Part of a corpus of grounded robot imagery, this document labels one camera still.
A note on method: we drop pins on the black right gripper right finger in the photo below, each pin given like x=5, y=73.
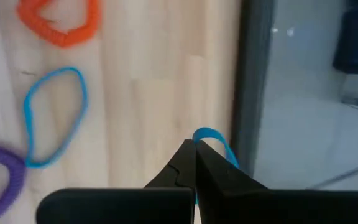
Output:
x=259, y=205

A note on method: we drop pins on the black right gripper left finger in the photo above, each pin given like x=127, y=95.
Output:
x=113, y=205

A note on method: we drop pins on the blue rubber band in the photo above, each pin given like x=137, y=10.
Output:
x=28, y=118
x=207, y=132

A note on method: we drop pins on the orange coil wristband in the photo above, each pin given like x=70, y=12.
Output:
x=57, y=39

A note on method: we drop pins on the purple coil wristband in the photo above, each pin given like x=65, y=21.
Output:
x=14, y=174

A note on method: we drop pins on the black table frame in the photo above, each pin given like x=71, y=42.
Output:
x=253, y=77

